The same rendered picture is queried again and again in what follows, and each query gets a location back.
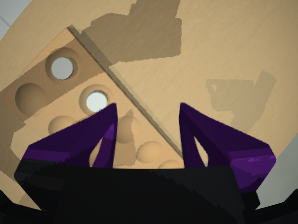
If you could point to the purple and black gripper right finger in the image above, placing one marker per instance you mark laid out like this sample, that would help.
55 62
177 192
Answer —
251 159

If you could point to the tan tray with round pockets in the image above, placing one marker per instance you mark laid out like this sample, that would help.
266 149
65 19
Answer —
47 104

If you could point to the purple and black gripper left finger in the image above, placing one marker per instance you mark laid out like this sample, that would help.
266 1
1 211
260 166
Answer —
74 144

